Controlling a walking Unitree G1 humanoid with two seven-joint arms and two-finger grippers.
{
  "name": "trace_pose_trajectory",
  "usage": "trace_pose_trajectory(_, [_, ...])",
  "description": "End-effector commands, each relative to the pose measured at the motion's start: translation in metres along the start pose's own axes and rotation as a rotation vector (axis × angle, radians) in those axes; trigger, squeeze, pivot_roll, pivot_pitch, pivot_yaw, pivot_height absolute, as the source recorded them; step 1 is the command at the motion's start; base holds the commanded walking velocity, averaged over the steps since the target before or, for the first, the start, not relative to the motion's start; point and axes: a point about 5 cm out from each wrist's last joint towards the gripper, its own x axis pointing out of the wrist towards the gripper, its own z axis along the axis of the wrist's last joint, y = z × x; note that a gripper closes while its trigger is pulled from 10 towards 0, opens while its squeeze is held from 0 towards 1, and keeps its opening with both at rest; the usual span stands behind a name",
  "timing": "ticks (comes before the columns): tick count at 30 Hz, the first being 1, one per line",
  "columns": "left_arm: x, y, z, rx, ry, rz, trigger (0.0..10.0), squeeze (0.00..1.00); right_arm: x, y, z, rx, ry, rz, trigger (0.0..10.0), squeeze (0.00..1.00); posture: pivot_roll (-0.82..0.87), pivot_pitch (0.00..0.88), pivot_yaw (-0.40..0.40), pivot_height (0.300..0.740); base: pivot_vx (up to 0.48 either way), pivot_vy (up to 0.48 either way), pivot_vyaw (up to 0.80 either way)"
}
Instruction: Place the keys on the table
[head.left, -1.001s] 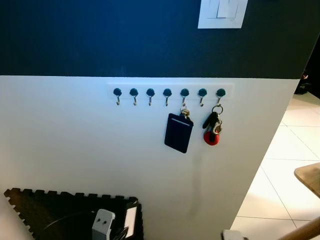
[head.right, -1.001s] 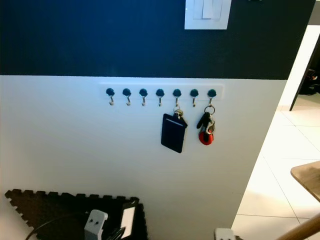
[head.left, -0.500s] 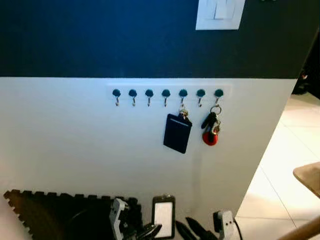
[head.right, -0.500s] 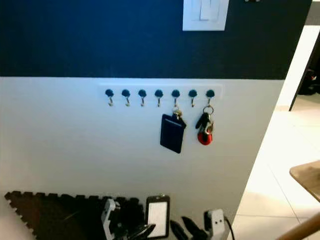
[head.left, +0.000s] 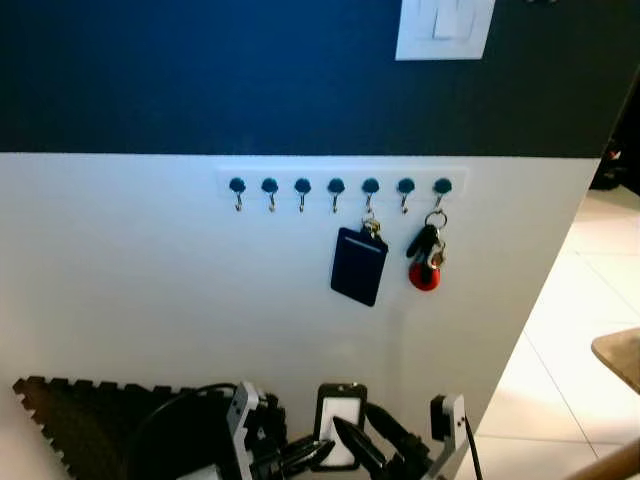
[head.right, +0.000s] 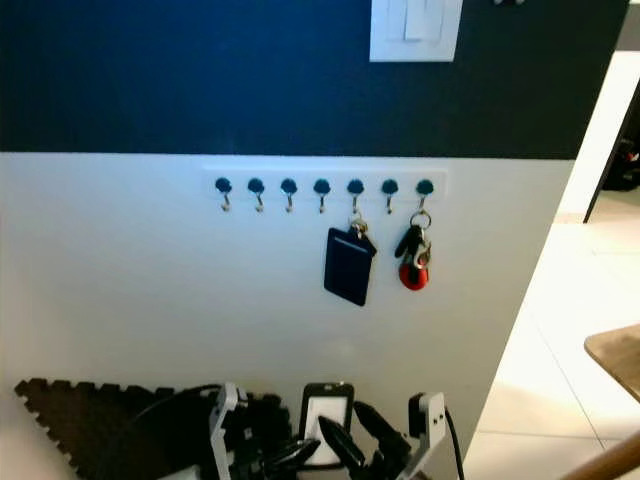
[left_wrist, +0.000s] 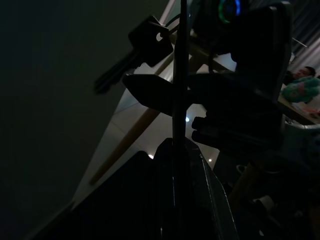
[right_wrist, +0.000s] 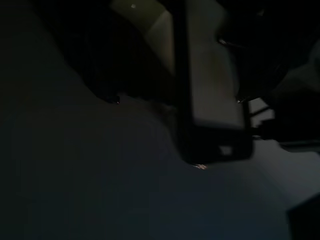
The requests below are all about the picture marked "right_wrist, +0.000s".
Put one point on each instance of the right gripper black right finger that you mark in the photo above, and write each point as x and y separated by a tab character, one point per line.
275	37

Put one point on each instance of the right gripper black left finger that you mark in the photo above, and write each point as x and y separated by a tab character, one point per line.
105	50

